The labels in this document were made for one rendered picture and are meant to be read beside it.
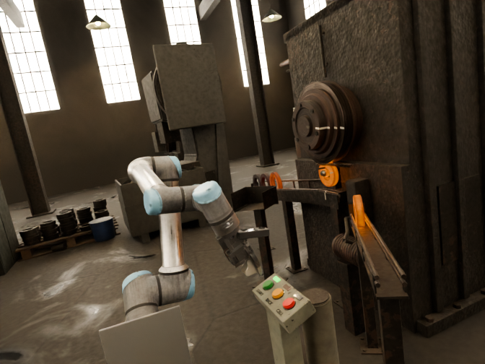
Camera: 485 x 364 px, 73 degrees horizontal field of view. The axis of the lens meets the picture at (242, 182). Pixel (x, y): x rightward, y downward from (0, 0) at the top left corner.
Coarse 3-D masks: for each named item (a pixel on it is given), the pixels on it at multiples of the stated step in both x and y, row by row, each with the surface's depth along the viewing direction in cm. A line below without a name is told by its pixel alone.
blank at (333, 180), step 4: (328, 168) 190; (332, 168) 187; (336, 168) 188; (332, 172) 188; (336, 172) 187; (320, 176) 199; (332, 176) 189; (336, 176) 187; (324, 180) 197; (328, 180) 193; (332, 180) 189; (336, 180) 189; (324, 184) 198; (328, 184) 193; (332, 184) 190
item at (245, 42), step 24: (0, 0) 771; (216, 0) 982; (240, 0) 825; (0, 24) 660; (24, 24) 945; (240, 24) 833; (0, 48) 654; (0, 72) 658; (0, 96) 658; (264, 96) 862; (24, 120) 675; (264, 120) 882; (24, 144) 685; (264, 144) 889; (24, 168) 690
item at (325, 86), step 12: (312, 84) 185; (324, 84) 175; (300, 96) 198; (336, 96) 168; (336, 108) 170; (348, 108) 169; (348, 120) 168; (348, 132) 170; (348, 144) 175; (312, 156) 200; (336, 156) 178
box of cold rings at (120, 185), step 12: (192, 168) 452; (120, 180) 444; (180, 180) 399; (192, 180) 405; (204, 180) 412; (120, 192) 394; (132, 192) 375; (132, 204) 377; (132, 216) 378; (144, 216) 384; (156, 216) 390; (192, 216) 409; (204, 216) 416; (132, 228) 379; (144, 228) 385; (156, 228) 391; (144, 240) 387
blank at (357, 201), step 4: (356, 196) 147; (360, 196) 146; (356, 200) 145; (360, 200) 144; (356, 204) 144; (360, 204) 143; (356, 208) 143; (360, 208) 143; (356, 212) 143; (360, 212) 142; (356, 216) 146; (360, 216) 142; (356, 220) 149; (360, 220) 143; (364, 220) 143; (360, 224) 144; (364, 224) 144
